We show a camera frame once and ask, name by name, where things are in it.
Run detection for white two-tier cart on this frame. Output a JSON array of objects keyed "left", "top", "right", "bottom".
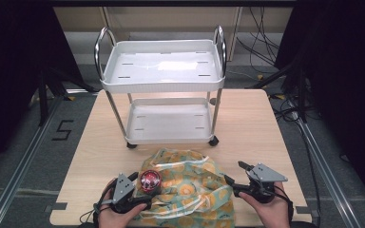
[{"left": 93, "top": 25, "right": 228, "bottom": 150}]

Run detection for aluminium floor rail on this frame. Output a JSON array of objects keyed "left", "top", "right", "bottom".
[
  {"left": 0, "top": 94, "right": 65, "bottom": 228},
  {"left": 293, "top": 108, "right": 365, "bottom": 228}
]

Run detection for person's right hand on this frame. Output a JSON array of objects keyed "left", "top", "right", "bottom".
[{"left": 238, "top": 181, "right": 291, "bottom": 228}]

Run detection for orange patterned plastic bag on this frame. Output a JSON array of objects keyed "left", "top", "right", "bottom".
[{"left": 132, "top": 147, "right": 238, "bottom": 228}]

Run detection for black floor cables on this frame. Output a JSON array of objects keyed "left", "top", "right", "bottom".
[{"left": 270, "top": 93, "right": 322, "bottom": 228}]

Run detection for dark curtain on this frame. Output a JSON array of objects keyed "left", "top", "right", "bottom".
[
  {"left": 0, "top": 0, "right": 84, "bottom": 181},
  {"left": 274, "top": 0, "right": 365, "bottom": 217}
]

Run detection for person's left hand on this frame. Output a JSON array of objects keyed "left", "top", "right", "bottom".
[{"left": 98, "top": 178, "right": 148, "bottom": 228}]

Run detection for beige wooden cabinet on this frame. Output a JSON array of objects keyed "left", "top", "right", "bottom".
[{"left": 52, "top": 6, "right": 295, "bottom": 62}]

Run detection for black metal stand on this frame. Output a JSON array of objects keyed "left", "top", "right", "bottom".
[
  {"left": 246, "top": 59, "right": 309, "bottom": 124},
  {"left": 37, "top": 66, "right": 100, "bottom": 127}
]

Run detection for right gripper black cord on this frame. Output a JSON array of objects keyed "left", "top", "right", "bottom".
[{"left": 274, "top": 184, "right": 295, "bottom": 223}]

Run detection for left gripper black cord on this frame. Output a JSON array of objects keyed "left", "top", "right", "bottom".
[{"left": 78, "top": 185, "right": 116, "bottom": 226}]

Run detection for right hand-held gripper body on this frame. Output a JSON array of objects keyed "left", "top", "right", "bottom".
[{"left": 232, "top": 162, "right": 289, "bottom": 204}]

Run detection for hanging black cables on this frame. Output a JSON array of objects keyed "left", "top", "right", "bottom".
[{"left": 235, "top": 6, "right": 281, "bottom": 67}]

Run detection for red round ball object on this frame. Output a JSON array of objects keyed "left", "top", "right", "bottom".
[{"left": 139, "top": 169, "right": 163, "bottom": 194}]

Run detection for gripper black cord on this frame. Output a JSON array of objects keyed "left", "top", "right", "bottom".
[
  {"left": 274, "top": 184, "right": 295, "bottom": 223},
  {"left": 78, "top": 185, "right": 116, "bottom": 226}
]

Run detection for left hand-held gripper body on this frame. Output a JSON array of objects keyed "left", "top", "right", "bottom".
[{"left": 108, "top": 172, "right": 153, "bottom": 214}]

